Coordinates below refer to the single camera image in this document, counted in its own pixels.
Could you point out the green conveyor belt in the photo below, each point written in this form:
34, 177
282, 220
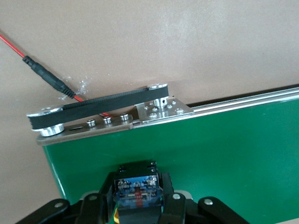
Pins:
210, 151

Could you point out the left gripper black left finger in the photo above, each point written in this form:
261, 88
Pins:
93, 207

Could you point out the green-capped push button switch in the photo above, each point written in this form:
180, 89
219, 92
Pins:
137, 193

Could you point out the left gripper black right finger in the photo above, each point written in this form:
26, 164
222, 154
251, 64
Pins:
177, 207

